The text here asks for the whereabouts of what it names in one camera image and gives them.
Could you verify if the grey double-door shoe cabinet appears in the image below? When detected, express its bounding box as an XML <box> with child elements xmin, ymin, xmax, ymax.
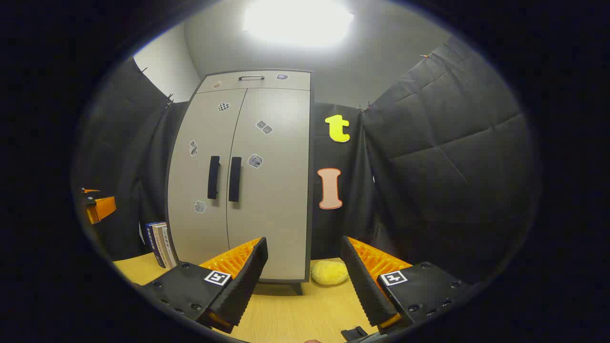
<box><xmin>164</xmin><ymin>70</ymin><xmax>315</xmax><ymax>295</ymax></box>

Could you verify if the black backdrop cloth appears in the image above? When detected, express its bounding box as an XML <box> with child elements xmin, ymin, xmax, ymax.
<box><xmin>71</xmin><ymin>36</ymin><xmax>541</xmax><ymax>286</ymax></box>

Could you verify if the large ceiling light panel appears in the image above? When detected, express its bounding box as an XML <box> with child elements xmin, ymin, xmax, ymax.
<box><xmin>243</xmin><ymin>0</ymin><xmax>356</xmax><ymax>48</ymax></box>

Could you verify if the cabinet door with square stickers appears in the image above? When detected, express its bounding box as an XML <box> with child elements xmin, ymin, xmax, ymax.
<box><xmin>226</xmin><ymin>86</ymin><xmax>311</xmax><ymax>282</ymax></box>

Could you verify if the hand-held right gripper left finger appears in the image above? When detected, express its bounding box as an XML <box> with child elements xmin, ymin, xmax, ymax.
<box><xmin>136</xmin><ymin>237</ymin><xmax>269</xmax><ymax>334</ymax></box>

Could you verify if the dark blue book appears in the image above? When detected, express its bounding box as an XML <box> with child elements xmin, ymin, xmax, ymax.
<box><xmin>144</xmin><ymin>222</ymin><xmax>163</xmax><ymax>268</ymax></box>

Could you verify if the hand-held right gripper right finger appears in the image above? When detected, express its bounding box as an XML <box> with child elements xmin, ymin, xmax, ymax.
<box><xmin>340</xmin><ymin>235</ymin><xmax>472</xmax><ymax>335</ymax></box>

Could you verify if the cabinet door with checkered sticker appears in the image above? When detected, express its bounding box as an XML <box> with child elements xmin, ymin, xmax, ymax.
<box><xmin>166</xmin><ymin>88</ymin><xmax>248</xmax><ymax>268</ymax></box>

